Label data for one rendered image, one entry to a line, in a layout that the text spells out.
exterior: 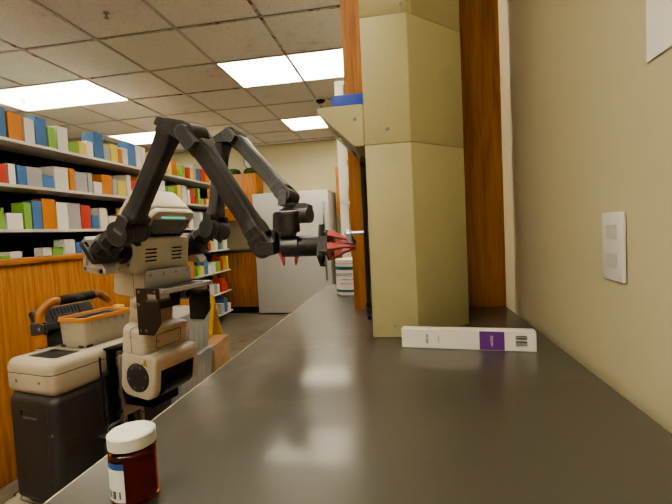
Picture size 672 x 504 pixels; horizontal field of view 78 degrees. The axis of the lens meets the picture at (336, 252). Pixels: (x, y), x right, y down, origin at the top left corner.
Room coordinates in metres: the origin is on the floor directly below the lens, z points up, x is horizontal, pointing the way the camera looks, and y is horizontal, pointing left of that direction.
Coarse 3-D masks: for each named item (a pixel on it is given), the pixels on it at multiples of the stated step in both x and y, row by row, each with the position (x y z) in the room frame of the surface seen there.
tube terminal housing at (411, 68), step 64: (384, 64) 1.01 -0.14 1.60; (448, 64) 1.08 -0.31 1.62; (384, 128) 1.01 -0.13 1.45; (448, 128) 1.08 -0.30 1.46; (384, 192) 1.01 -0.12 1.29; (448, 192) 1.07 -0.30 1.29; (384, 256) 1.01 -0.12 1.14; (448, 256) 1.07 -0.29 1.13; (384, 320) 1.01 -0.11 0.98; (448, 320) 1.06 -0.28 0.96
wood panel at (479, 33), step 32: (352, 0) 1.39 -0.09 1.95; (480, 0) 1.32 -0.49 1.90; (352, 32) 1.39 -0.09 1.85; (480, 32) 1.32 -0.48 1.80; (352, 64) 1.39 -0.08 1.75; (480, 64) 1.32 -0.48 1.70; (480, 96) 1.32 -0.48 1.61; (480, 128) 1.32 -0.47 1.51; (352, 160) 1.39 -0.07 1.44; (480, 160) 1.33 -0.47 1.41; (352, 192) 1.39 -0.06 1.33; (480, 192) 1.33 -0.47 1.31; (352, 224) 1.39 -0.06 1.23; (480, 224) 1.33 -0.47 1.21; (352, 256) 1.39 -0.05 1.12; (480, 256) 1.33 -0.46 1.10; (480, 288) 1.33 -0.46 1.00
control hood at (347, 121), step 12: (324, 108) 1.03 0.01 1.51; (336, 108) 1.02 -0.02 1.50; (348, 108) 1.02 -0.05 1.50; (360, 108) 1.02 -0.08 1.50; (324, 120) 1.06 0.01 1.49; (336, 120) 1.02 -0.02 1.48; (348, 120) 1.02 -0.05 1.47; (360, 120) 1.02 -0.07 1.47; (336, 132) 1.09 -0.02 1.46; (348, 132) 1.02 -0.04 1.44; (360, 132) 1.02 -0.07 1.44; (360, 144) 1.02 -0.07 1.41; (360, 156) 1.17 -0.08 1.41
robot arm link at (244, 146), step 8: (224, 128) 1.66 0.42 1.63; (224, 136) 1.66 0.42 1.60; (232, 136) 1.63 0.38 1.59; (240, 136) 1.65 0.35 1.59; (232, 144) 1.66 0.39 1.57; (240, 144) 1.65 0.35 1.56; (248, 144) 1.64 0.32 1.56; (240, 152) 1.65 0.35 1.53; (248, 152) 1.62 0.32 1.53; (256, 152) 1.62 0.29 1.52; (248, 160) 1.62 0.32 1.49; (256, 160) 1.60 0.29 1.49; (264, 160) 1.60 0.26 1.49; (256, 168) 1.59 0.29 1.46; (264, 168) 1.58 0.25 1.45; (272, 168) 1.58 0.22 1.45; (264, 176) 1.57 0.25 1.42; (272, 176) 1.55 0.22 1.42; (280, 176) 1.57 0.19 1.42; (272, 184) 1.54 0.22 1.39; (280, 184) 1.52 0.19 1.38; (288, 184) 1.56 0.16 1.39; (272, 192) 1.54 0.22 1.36; (288, 192) 1.50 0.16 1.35; (296, 192) 1.54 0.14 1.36; (288, 200) 1.50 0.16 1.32; (296, 200) 1.54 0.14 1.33
